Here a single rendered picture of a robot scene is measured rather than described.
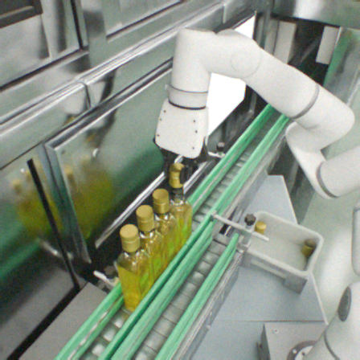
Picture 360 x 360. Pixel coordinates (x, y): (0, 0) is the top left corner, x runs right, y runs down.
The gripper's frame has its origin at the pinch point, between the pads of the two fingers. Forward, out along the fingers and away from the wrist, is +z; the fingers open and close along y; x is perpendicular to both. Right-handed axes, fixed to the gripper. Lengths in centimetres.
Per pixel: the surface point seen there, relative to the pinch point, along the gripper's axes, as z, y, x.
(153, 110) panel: -8.1, -13.0, 8.1
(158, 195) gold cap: 4.0, -0.5, -5.8
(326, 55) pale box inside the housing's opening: -17, 7, 105
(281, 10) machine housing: -31, -12, 91
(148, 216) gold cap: 5.6, 1.0, -11.4
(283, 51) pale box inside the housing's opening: -15, -12, 107
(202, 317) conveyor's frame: 32.8, 14.8, -4.1
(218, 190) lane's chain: 22.3, -2.3, 35.3
